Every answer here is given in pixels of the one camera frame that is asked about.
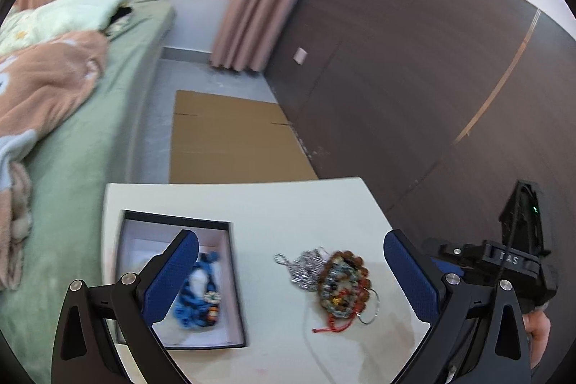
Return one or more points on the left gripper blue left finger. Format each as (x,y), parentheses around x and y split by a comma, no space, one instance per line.
(164,274)

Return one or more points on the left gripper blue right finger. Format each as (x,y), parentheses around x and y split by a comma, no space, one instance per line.
(418,277)

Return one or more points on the black jewelry box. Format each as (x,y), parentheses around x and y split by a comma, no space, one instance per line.
(195,305)

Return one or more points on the person's right hand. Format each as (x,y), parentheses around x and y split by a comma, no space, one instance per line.
(538,327)

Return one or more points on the green bed sheet mattress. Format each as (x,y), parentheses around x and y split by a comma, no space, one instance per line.
(69,170)

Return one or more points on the flat brown cardboard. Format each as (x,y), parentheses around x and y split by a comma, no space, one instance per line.
(220,139)

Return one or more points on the dark wood wardrobe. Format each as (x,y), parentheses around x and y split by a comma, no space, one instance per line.
(440,106)

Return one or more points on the pink floral fleece blanket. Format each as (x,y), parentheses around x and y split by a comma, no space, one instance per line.
(41,87)

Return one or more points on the light green quilt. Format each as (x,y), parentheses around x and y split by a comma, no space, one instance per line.
(22,29)

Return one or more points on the white wall switch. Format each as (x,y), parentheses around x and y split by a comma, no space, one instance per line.
(300,56)

